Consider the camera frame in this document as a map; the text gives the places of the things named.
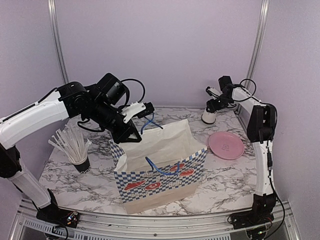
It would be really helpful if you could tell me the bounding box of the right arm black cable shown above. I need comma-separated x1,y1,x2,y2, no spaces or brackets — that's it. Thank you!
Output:
224,78,286,226

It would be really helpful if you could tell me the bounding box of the bundle of wrapped straws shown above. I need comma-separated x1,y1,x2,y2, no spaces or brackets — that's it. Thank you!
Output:
48,123,92,165

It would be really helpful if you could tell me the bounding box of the black cup holding straws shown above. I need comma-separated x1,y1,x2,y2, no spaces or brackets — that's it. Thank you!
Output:
73,156,91,174

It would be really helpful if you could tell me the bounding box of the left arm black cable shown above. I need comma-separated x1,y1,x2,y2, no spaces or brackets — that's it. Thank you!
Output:
34,78,147,133

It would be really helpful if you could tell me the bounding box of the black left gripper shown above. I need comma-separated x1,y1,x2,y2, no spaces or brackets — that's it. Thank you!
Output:
89,98,142,144

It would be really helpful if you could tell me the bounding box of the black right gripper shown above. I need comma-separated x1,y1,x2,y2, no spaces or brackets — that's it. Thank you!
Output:
206,94,232,113

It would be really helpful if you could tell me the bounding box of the aluminium frame post left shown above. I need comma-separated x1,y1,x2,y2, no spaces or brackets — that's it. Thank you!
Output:
47,0,70,84

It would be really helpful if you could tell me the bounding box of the white paper coffee cup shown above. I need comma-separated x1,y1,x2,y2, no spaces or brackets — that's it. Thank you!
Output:
201,107,217,125

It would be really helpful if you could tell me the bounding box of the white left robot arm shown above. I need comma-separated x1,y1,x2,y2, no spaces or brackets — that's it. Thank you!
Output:
0,73,145,223

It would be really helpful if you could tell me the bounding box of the pink round plate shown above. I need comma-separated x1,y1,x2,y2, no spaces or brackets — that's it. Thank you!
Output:
208,131,245,160

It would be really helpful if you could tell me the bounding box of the aluminium frame post right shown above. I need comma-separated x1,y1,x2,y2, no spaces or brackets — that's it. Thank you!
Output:
246,0,270,79

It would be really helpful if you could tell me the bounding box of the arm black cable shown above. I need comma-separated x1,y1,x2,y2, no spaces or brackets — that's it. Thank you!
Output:
224,78,286,226
34,78,147,133

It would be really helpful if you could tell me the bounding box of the aluminium front rail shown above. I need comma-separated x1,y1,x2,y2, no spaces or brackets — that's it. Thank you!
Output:
8,199,301,240

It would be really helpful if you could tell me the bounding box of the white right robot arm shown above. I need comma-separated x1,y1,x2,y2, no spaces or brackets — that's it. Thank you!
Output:
201,76,278,224

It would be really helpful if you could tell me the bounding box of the blue checkered paper bag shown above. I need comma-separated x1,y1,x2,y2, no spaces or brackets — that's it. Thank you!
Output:
109,119,208,214

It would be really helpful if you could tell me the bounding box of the aluminium frame post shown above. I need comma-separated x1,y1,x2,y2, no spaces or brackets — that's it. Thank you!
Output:
246,0,270,79
47,0,70,84

